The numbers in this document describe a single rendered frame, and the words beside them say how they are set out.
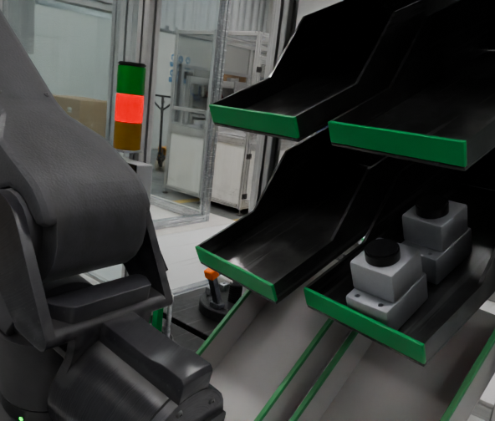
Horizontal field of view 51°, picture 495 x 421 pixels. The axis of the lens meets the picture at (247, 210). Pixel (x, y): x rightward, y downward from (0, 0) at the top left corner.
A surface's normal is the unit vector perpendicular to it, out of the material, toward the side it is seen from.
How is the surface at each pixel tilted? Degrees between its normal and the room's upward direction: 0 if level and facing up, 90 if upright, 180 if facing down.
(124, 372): 31
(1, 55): 40
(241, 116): 115
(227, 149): 90
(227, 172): 90
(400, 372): 45
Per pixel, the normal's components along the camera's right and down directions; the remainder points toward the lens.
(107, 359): -0.07, -0.74
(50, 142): 0.49, -0.74
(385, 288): -0.71, 0.47
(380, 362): -0.46, -0.65
